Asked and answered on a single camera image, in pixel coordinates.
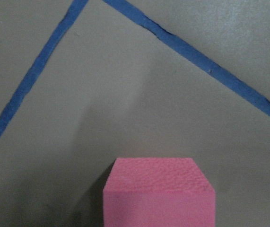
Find red-pink foam block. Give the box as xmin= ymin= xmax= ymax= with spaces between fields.
xmin=103 ymin=157 xmax=216 ymax=227

